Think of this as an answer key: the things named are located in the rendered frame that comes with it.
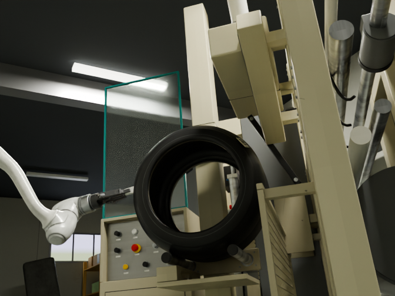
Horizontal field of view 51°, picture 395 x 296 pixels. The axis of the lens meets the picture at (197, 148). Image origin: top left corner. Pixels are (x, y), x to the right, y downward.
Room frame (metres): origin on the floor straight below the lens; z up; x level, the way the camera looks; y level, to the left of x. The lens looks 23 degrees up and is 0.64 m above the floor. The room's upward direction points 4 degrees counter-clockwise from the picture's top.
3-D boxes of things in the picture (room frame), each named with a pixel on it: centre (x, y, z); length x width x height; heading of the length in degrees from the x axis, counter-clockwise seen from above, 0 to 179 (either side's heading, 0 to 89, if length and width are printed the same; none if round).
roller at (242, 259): (1.84, -0.15, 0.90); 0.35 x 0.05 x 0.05; 166
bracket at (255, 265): (2.05, -0.06, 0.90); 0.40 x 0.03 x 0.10; 76
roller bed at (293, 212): (2.00, -0.44, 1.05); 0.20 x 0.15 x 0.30; 166
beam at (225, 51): (1.68, -0.27, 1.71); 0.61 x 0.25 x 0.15; 166
